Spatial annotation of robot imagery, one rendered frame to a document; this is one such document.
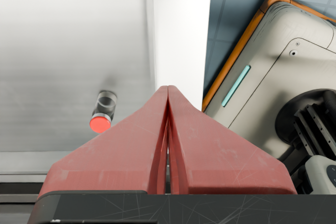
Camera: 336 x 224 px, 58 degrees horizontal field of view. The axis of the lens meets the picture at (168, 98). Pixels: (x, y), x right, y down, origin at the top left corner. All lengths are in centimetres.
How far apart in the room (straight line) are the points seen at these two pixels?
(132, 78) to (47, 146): 15
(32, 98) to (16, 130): 6
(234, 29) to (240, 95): 30
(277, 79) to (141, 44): 83
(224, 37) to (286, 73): 33
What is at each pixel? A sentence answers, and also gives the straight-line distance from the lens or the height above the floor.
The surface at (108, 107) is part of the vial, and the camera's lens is 32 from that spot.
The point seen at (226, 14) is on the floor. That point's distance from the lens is 125.
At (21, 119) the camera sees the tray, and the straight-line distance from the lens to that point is 40.
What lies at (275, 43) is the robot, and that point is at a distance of 104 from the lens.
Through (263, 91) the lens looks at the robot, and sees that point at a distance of 111.
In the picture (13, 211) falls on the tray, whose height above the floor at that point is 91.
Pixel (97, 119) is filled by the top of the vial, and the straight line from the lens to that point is 30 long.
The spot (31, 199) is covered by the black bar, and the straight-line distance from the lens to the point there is 47.
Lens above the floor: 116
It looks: 55 degrees down
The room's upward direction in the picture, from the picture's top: 180 degrees clockwise
